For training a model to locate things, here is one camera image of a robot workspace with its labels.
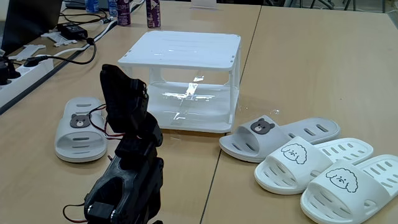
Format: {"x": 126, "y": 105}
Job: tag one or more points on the white power strip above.
{"x": 28, "y": 77}

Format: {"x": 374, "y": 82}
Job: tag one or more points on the black laptop screen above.
{"x": 31, "y": 21}

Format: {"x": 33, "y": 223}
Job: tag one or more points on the black power adapter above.
{"x": 72, "y": 31}

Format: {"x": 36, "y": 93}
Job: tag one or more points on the white two-tier shoe rack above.
{"x": 186, "y": 49}

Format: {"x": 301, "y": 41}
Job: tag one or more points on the black plug adapter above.
{"x": 4, "y": 73}

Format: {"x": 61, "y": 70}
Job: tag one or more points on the blue bottle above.
{"x": 92, "y": 5}
{"x": 112, "y": 7}

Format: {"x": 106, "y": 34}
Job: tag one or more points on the white dog-print slipper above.
{"x": 342, "y": 199}
{"x": 298, "y": 168}

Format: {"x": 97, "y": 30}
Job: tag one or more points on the white card stand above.
{"x": 203, "y": 3}

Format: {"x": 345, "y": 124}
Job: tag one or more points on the purple drink can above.
{"x": 123, "y": 14}
{"x": 153, "y": 14}

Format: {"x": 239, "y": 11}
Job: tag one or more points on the metal chair base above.
{"x": 354, "y": 3}

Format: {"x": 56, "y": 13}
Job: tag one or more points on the white flat plastic bracket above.
{"x": 57, "y": 38}
{"x": 27, "y": 51}

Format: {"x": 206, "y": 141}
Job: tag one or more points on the grey bear slipper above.
{"x": 77, "y": 143}
{"x": 273, "y": 141}

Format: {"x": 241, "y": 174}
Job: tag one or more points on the small clear tape scrap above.
{"x": 275, "y": 111}

